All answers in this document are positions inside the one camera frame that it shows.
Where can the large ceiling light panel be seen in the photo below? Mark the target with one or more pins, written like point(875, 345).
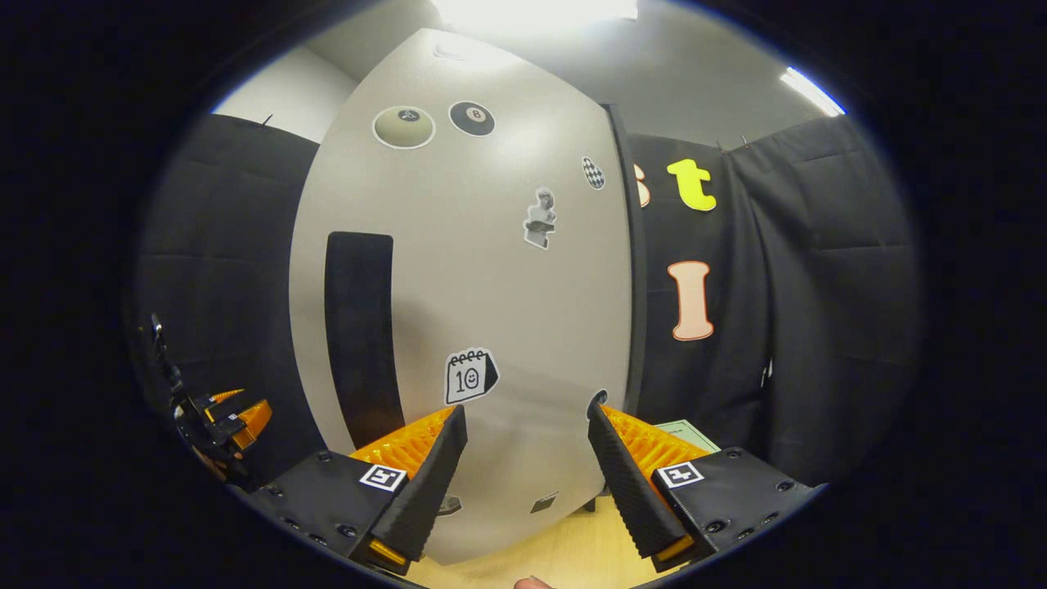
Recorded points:
point(536, 12)

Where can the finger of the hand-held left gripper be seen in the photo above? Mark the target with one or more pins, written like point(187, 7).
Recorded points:
point(229, 397)
point(249, 424)

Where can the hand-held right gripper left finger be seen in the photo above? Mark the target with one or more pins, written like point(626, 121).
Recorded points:
point(433, 483)

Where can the black backdrop cloth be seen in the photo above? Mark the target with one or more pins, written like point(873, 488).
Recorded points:
point(818, 286)

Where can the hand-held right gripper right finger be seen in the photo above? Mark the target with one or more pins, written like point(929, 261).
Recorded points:
point(623, 491)

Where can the green book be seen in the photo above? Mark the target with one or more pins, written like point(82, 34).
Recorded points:
point(691, 433)

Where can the grey cabinet door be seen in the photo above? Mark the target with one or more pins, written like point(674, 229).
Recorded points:
point(491, 286)

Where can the narrow ceiling light panel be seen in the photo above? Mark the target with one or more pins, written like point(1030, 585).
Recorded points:
point(811, 92)

